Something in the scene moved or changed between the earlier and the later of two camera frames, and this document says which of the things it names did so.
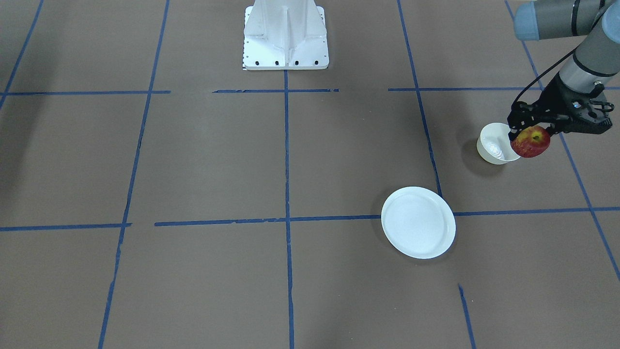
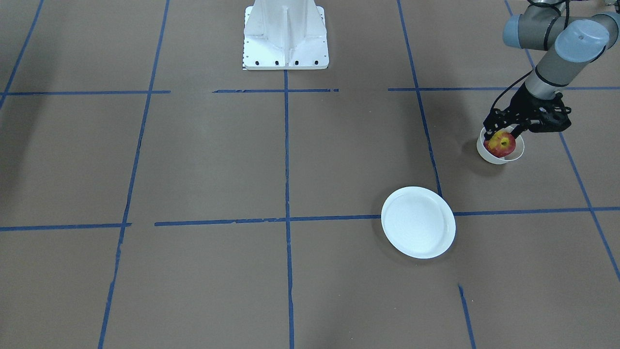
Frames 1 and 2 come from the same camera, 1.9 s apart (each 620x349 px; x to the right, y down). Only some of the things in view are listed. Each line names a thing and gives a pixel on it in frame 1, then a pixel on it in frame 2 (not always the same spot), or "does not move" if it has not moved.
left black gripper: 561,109 -> 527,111
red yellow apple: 531,142 -> 500,144
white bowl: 494,146 does not move
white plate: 418,222 does not move
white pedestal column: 285,35 does not move
